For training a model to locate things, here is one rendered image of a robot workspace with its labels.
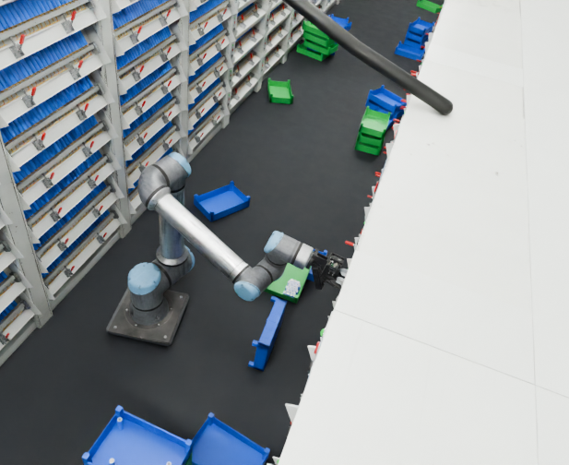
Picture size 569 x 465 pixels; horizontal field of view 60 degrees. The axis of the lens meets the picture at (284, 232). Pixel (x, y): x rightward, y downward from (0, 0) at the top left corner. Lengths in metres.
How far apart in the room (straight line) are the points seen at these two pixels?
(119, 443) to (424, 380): 1.59
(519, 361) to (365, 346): 0.15
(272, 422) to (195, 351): 0.51
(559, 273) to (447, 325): 0.18
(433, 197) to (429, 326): 0.22
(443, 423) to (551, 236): 0.33
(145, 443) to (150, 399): 0.47
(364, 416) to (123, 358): 2.13
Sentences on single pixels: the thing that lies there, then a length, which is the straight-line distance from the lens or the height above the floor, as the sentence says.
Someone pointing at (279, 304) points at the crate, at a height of 0.20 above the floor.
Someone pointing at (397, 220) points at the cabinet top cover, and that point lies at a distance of 0.62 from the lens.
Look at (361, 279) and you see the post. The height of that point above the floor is 1.73.
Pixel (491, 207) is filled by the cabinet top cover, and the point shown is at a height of 1.73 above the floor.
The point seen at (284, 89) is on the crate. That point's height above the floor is 0.00.
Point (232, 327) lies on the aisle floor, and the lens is 2.60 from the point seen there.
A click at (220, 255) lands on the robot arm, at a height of 0.79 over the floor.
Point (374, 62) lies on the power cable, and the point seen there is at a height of 1.79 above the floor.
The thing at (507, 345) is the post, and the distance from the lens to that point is 0.55.
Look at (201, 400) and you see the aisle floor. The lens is 2.38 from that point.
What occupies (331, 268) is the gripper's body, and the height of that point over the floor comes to 0.84.
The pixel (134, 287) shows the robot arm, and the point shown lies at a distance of 2.35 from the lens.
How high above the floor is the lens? 2.12
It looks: 43 degrees down
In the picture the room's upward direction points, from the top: 11 degrees clockwise
